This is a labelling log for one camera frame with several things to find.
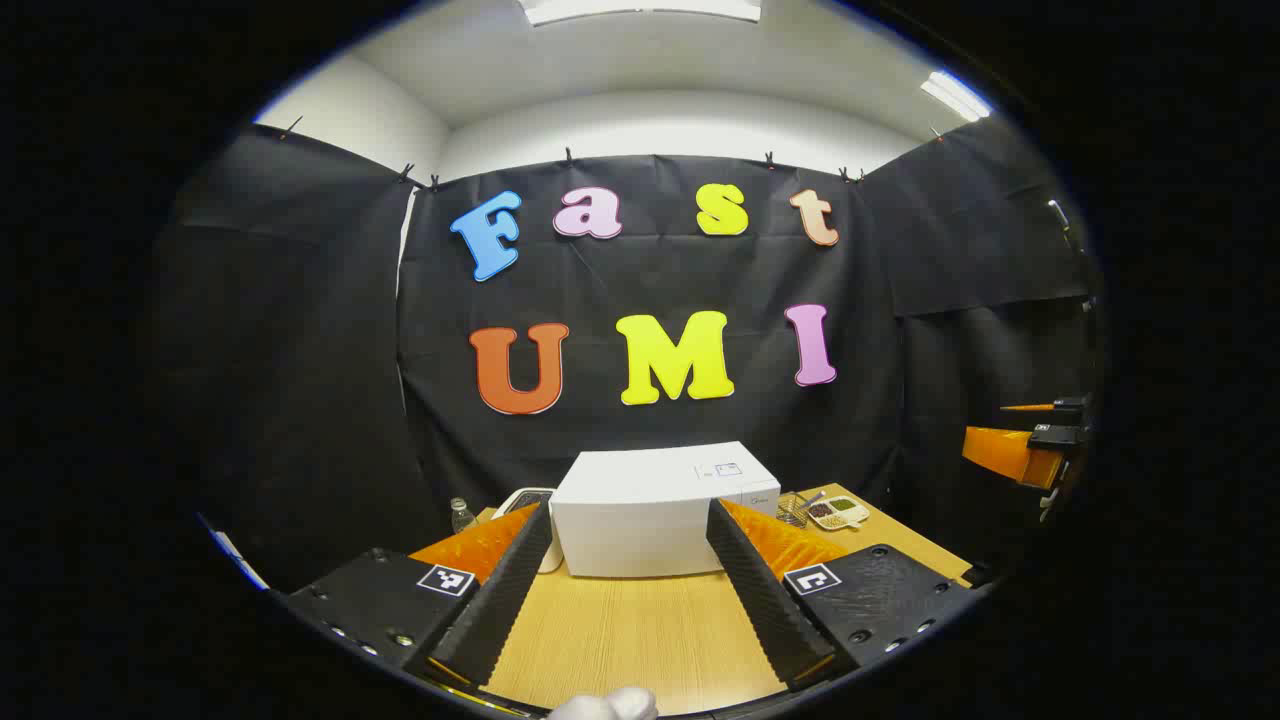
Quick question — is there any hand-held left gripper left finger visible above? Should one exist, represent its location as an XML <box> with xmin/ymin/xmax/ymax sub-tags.
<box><xmin>280</xmin><ymin>500</ymin><xmax>554</xmax><ymax>701</ymax></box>

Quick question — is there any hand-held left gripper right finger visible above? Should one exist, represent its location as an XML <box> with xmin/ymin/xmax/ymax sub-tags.
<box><xmin>706</xmin><ymin>498</ymin><xmax>976</xmax><ymax>693</ymax></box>

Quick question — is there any white microwave oven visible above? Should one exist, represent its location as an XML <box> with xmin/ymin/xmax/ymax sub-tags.
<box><xmin>550</xmin><ymin>441</ymin><xmax>782</xmax><ymax>579</ymax></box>

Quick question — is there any white toaster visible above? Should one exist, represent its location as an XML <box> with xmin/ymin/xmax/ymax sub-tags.
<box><xmin>492</xmin><ymin>487</ymin><xmax>566</xmax><ymax>574</ymax></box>

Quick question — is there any white divided dish with beans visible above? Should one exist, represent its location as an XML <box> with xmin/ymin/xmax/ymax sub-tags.
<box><xmin>806</xmin><ymin>495</ymin><xmax>871</xmax><ymax>531</ymax></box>

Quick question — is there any long ceiling light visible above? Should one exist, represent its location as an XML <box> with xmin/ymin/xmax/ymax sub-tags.
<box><xmin>920</xmin><ymin>70</ymin><xmax>993</xmax><ymax>123</ymax></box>
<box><xmin>517</xmin><ymin>0</ymin><xmax>763</xmax><ymax>26</ymax></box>

